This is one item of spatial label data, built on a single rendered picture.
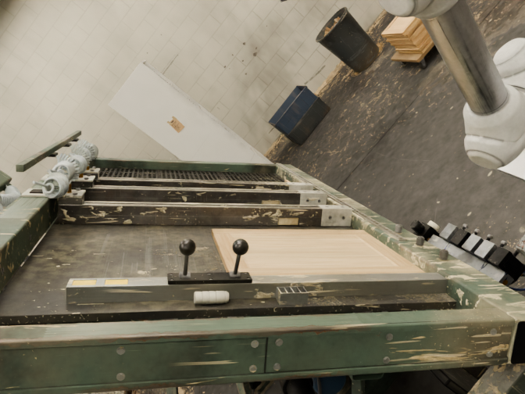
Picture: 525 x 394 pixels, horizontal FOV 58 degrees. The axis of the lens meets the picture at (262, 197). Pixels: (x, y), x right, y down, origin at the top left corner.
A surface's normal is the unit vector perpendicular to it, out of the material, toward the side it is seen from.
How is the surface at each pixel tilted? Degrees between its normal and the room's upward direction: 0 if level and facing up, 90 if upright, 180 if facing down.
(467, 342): 90
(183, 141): 90
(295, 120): 90
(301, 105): 90
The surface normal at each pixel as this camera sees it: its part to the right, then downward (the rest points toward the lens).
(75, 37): 0.15, 0.29
